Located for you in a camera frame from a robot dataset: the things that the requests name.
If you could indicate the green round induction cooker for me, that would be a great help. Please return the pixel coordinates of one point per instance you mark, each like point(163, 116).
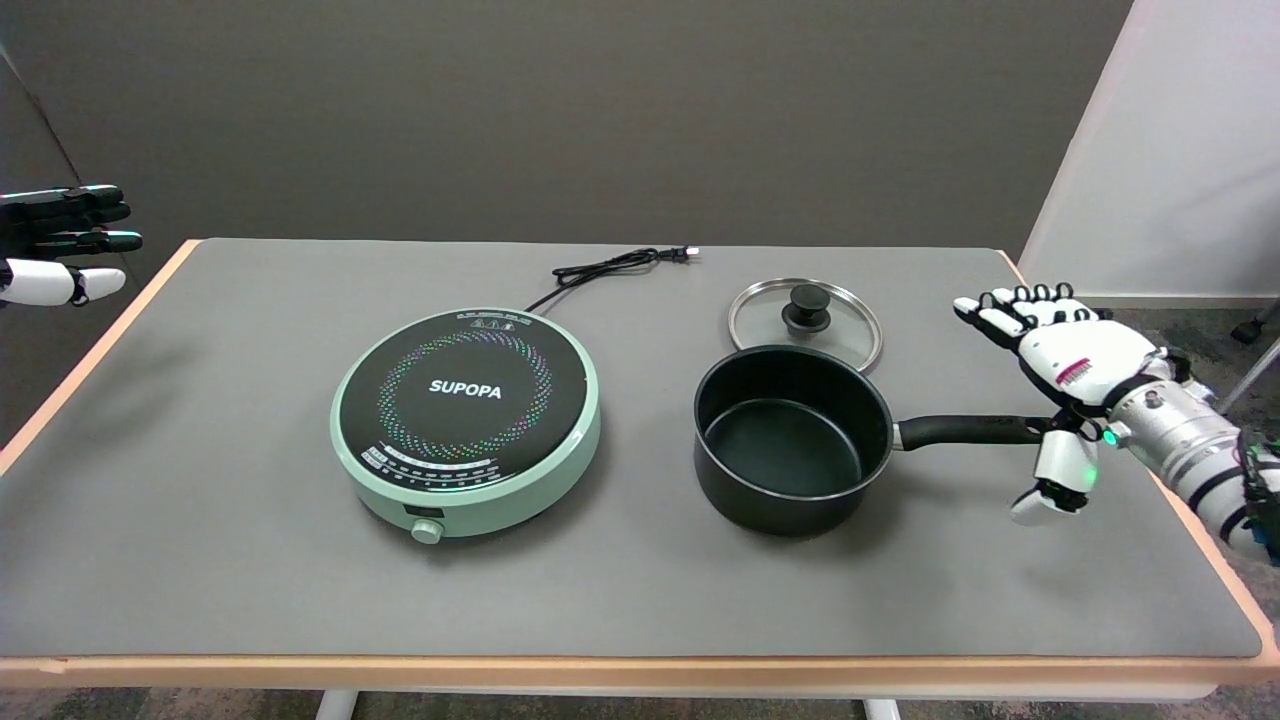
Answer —
point(465, 420)

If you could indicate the white table leg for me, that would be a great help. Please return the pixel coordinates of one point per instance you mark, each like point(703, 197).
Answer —
point(337, 706)
point(882, 710)

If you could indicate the chair base with casters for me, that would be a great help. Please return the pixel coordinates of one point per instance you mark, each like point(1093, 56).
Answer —
point(1246, 330)

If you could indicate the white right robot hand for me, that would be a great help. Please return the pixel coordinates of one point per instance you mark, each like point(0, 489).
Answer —
point(1085, 355)

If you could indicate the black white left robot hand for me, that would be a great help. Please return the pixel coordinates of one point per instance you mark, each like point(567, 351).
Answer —
point(40, 280)

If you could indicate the glass lid with black knob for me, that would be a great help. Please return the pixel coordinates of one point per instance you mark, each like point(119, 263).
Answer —
point(760, 320)

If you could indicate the gray table mat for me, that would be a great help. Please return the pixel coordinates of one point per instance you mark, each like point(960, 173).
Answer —
point(650, 600)

